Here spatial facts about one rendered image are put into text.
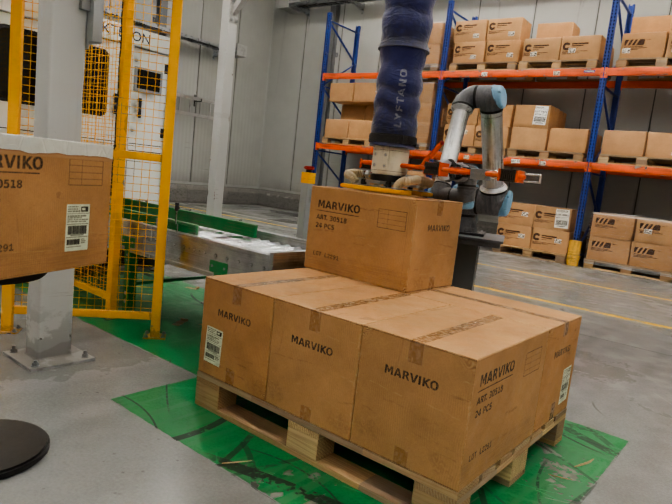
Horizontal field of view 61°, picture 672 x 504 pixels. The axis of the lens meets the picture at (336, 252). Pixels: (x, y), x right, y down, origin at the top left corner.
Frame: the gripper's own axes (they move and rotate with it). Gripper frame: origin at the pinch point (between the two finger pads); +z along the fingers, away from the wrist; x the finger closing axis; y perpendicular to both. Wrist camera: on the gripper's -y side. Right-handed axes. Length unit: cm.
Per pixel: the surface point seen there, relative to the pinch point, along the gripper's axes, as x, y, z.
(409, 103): 27.7, 17.4, 5.0
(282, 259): -50, 62, 30
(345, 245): -39, 32, 21
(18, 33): 44, 185, 103
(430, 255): -38.0, -3.4, 5.2
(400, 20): 62, 23, 12
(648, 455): -108, -95, -35
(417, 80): 38.4, 16.7, 1.8
